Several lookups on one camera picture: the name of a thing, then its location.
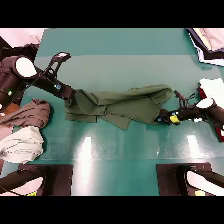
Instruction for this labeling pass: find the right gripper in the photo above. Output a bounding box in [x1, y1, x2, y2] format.
[155, 108, 183, 126]

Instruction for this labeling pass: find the brown garment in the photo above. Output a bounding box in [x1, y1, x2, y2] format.
[0, 98, 52, 130]

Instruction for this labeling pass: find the olive green T-shirt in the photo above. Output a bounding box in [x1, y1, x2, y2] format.
[64, 83, 175, 131]

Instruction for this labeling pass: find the pale pink garment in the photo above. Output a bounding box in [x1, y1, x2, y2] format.
[0, 124, 14, 142]

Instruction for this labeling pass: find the white garment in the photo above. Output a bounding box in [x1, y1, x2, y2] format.
[199, 77, 224, 101]

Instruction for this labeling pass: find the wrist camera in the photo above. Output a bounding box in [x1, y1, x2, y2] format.
[173, 89, 198, 108]
[45, 51, 72, 80]

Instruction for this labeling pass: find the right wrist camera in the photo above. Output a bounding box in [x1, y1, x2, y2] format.
[173, 89, 198, 108]

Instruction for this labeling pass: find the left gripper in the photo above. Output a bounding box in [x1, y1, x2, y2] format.
[52, 80, 77, 101]

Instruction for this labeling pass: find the off-white garment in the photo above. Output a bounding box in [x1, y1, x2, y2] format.
[0, 125, 45, 165]

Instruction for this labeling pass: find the heap of clothes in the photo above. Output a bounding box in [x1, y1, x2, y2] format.
[185, 27, 224, 67]

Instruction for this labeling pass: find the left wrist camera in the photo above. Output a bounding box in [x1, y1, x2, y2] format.
[45, 51, 72, 80]

